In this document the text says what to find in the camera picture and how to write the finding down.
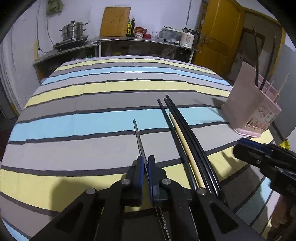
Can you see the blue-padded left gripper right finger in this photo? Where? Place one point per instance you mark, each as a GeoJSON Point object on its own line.
{"type": "Point", "coordinates": [156, 175]}

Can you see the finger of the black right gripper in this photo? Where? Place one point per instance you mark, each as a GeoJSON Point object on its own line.
{"type": "Point", "coordinates": [251, 154]}
{"type": "Point", "coordinates": [252, 143]}

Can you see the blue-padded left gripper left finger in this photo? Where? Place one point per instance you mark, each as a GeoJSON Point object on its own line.
{"type": "Point", "coordinates": [138, 178]}

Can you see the metal kitchen counter shelf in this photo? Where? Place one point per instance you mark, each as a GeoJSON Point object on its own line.
{"type": "Point", "coordinates": [113, 46]}

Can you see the person's right hand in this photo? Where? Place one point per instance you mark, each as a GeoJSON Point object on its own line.
{"type": "Point", "coordinates": [281, 212]}

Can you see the pink plastic utensil holder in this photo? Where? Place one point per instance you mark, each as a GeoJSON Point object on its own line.
{"type": "Point", "coordinates": [249, 110]}

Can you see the striped tablecloth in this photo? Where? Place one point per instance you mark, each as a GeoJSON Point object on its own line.
{"type": "Point", "coordinates": [77, 131]}

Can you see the red short container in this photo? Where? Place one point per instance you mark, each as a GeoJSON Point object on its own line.
{"type": "Point", "coordinates": [147, 36]}

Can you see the yellow wooden door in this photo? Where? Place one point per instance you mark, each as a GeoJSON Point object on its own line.
{"type": "Point", "coordinates": [220, 35]}

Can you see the white electric kettle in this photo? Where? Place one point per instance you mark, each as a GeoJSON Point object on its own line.
{"type": "Point", "coordinates": [190, 38]}

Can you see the drinking glass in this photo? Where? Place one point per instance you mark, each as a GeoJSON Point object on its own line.
{"type": "Point", "coordinates": [155, 34]}

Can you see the red-lidded jar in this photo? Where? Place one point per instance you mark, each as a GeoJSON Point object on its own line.
{"type": "Point", "coordinates": [139, 32]}

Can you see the clear plastic storage box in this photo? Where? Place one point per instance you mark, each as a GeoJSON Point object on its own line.
{"type": "Point", "coordinates": [171, 35]}

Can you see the green-labelled oil bottle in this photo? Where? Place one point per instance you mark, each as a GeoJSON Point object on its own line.
{"type": "Point", "coordinates": [128, 29]}

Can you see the dark sauce bottle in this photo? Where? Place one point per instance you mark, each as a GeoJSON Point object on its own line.
{"type": "Point", "coordinates": [132, 27]}

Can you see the wooden cutting board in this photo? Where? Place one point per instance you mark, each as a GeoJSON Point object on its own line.
{"type": "Point", "coordinates": [114, 21]}

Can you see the stainless steel steamer pot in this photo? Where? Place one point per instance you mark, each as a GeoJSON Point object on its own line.
{"type": "Point", "coordinates": [73, 30]}

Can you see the green hanging cloth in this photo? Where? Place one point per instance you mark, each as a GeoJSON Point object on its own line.
{"type": "Point", "coordinates": [54, 7]}

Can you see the beige wall power strip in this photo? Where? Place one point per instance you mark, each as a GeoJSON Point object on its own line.
{"type": "Point", "coordinates": [36, 50]}

